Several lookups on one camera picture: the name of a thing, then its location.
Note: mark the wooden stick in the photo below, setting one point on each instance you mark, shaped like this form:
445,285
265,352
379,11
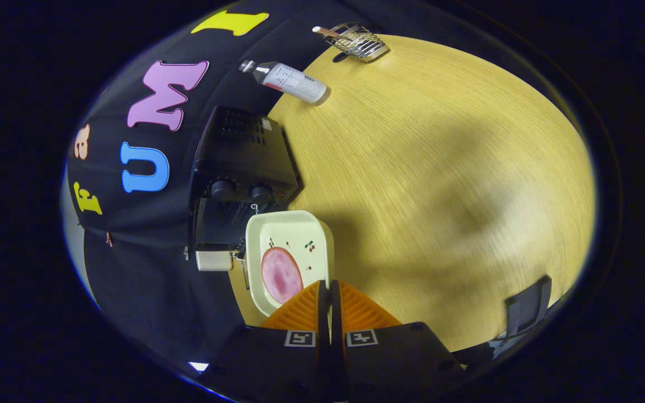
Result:
327,32

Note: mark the cream square plate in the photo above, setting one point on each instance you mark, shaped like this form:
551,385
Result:
294,229

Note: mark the clear plastic bottle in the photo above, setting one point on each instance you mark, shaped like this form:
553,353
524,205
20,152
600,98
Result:
291,82

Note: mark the black toaster oven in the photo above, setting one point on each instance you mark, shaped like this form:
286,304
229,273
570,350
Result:
244,157

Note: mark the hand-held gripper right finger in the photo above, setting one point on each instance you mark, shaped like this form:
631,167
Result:
389,364

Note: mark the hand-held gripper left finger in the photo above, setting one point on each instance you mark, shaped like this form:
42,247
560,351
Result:
277,364

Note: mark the pink ham slice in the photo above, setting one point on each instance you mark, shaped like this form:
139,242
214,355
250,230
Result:
280,274

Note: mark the white toaster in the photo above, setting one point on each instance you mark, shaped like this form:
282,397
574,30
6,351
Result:
213,261

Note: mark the black backdrop cloth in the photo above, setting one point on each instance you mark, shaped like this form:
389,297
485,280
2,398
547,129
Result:
188,291

